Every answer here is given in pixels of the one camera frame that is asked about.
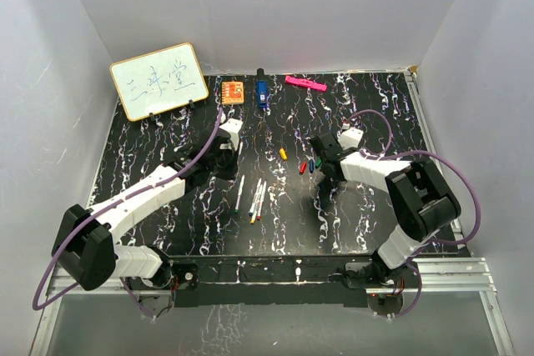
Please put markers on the aluminium frame rail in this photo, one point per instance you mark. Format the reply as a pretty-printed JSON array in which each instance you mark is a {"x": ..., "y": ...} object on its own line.
[{"x": 435, "y": 274}]

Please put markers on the yellow pen cap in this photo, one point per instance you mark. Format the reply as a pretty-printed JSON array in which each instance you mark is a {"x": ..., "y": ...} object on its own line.
[{"x": 283, "y": 153}]

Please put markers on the white pen yellow tip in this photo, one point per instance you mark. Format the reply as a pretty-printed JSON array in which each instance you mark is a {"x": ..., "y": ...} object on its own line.
[{"x": 256, "y": 203}]

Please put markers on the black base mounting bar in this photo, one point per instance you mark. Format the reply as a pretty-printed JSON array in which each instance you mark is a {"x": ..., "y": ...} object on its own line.
[{"x": 192, "y": 281}]

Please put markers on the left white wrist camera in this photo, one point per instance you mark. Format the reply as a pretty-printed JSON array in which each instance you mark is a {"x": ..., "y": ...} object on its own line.
[{"x": 233, "y": 127}]

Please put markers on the white pen red tip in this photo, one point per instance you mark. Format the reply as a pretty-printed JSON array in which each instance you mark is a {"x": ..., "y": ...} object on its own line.
[{"x": 261, "y": 201}]

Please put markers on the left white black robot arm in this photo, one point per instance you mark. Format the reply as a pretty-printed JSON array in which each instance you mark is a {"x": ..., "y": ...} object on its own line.
[{"x": 88, "y": 245}]

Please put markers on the orange mini notebook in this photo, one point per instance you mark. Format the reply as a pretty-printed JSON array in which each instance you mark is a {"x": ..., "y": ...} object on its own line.
[{"x": 232, "y": 93}]

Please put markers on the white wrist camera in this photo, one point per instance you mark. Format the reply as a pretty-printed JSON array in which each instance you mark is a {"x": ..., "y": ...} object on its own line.
[
  {"x": 233, "y": 127},
  {"x": 350, "y": 137}
]

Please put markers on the pink plastic clip bar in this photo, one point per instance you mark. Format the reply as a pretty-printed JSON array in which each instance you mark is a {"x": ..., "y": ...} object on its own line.
[{"x": 305, "y": 83}]

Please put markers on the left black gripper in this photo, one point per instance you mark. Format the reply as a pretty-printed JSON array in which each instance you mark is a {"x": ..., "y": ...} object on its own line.
[{"x": 229, "y": 174}]

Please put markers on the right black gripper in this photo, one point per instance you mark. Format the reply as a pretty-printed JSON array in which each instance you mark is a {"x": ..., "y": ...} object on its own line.
[{"x": 344, "y": 148}]

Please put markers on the white pen blue tip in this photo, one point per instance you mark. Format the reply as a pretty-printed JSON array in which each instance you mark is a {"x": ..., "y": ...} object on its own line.
[{"x": 254, "y": 199}]

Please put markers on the small whiteboard with wooden frame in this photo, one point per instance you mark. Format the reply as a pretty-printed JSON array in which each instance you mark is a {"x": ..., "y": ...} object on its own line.
[{"x": 159, "y": 81}]

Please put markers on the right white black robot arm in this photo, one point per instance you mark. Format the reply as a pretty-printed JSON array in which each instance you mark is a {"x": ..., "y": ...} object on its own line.
[{"x": 421, "y": 198}]

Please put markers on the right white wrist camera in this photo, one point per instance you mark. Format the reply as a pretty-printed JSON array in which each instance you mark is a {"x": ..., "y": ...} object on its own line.
[{"x": 350, "y": 137}]

